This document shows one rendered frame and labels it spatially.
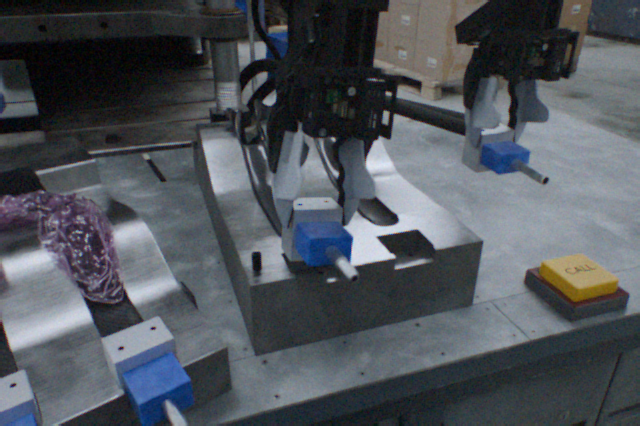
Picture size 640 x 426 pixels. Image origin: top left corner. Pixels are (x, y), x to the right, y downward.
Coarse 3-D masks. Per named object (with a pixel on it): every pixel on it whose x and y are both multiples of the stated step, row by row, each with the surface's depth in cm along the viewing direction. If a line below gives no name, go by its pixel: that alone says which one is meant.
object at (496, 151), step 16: (496, 128) 69; (464, 144) 71; (480, 144) 67; (496, 144) 67; (512, 144) 67; (464, 160) 71; (480, 160) 68; (496, 160) 65; (512, 160) 65; (528, 160) 66; (528, 176) 63; (544, 176) 60
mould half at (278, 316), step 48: (192, 144) 91; (240, 192) 68; (336, 192) 69; (384, 192) 68; (240, 240) 57; (432, 240) 57; (480, 240) 57; (240, 288) 57; (288, 288) 51; (336, 288) 53; (384, 288) 55; (432, 288) 58; (288, 336) 54; (336, 336) 56
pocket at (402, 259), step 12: (384, 240) 58; (396, 240) 59; (408, 240) 59; (420, 240) 59; (396, 252) 59; (408, 252) 59; (420, 252) 59; (432, 252) 56; (396, 264) 57; (408, 264) 55
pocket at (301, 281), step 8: (288, 264) 55; (296, 264) 56; (304, 264) 56; (296, 272) 56; (304, 272) 56; (312, 272) 56; (320, 272) 56; (328, 272) 56; (336, 272) 55; (296, 280) 55; (304, 280) 55; (312, 280) 55; (320, 280) 55; (328, 280) 53; (336, 280) 53; (296, 288) 51
